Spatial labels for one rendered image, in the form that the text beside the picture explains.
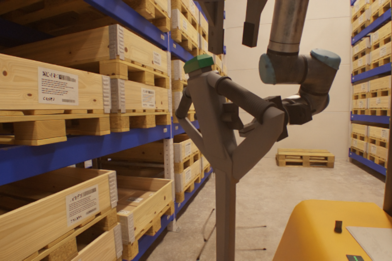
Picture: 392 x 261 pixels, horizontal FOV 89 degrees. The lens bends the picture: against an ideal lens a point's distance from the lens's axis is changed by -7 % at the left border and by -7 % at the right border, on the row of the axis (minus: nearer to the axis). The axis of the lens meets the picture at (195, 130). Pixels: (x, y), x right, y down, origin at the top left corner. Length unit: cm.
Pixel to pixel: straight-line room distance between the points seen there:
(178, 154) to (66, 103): 150
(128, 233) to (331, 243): 122
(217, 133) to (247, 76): 578
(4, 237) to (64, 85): 64
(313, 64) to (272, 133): 38
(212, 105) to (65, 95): 80
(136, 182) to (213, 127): 198
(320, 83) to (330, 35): 595
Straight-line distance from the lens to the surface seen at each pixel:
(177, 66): 239
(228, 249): 63
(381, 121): 494
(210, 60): 49
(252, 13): 41
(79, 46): 169
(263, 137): 38
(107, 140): 142
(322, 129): 638
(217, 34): 36
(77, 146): 125
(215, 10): 36
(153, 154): 250
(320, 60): 71
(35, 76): 105
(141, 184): 240
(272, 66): 65
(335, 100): 645
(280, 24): 64
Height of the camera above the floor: 130
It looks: 5 degrees down
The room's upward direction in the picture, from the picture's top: 1 degrees counter-clockwise
